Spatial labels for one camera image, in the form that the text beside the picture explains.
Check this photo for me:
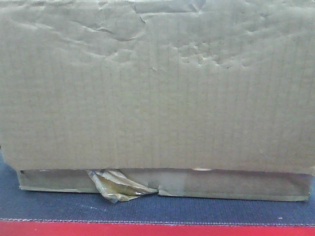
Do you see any dark blue fabric mat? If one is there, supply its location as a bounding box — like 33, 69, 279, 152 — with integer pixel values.
0, 163, 315, 227

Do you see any large brown cardboard box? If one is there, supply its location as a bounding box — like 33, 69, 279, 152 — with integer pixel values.
0, 0, 315, 201

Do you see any crumpled yellowish packing tape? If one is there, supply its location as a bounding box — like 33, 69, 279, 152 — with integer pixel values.
86, 170, 158, 204

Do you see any red platform edge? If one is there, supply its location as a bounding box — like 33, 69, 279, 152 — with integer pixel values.
0, 221, 315, 236

